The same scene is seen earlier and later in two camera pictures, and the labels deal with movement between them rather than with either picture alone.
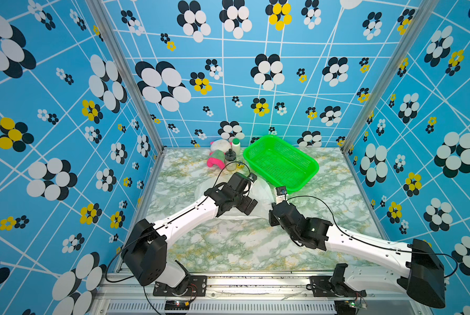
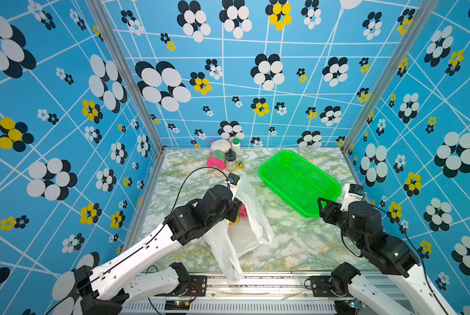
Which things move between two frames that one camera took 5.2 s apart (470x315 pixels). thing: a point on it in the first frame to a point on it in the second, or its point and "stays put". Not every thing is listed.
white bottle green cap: x=236 y=146 stays put
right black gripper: x=272 y=221 to x=331 y=209
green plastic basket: x=280 y=162 to x=298 y=182
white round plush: x=221 y=144 stays put
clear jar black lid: x=230 y=160 stays put
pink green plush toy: x=216 y=157 stays put
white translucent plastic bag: x=258 y=191 to x=245 y=235
